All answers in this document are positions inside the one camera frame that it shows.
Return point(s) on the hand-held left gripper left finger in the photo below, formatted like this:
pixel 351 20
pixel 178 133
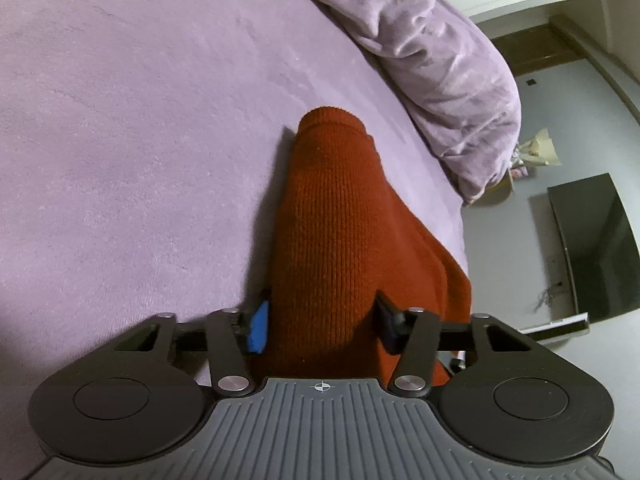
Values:
pixel 258 327

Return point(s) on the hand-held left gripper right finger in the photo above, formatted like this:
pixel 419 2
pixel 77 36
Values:
pixel 387 327

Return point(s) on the red knit sweater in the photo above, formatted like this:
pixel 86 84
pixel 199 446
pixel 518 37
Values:
pixel 340 240

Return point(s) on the white television shelf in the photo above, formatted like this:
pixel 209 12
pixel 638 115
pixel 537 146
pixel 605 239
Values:
pixel 560 327

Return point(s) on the purple bed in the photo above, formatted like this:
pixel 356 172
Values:
pixel 150 135

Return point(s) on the black television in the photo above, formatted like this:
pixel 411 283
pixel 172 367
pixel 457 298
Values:
pixel 595 250

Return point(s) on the cream paper bouquet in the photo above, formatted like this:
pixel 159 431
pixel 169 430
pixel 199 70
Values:
pixel 542 150

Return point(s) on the purple blanket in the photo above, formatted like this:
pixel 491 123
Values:
pixel 430 60

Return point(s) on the brown wooden door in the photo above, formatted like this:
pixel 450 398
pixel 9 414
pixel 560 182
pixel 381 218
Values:
pixel 540 50

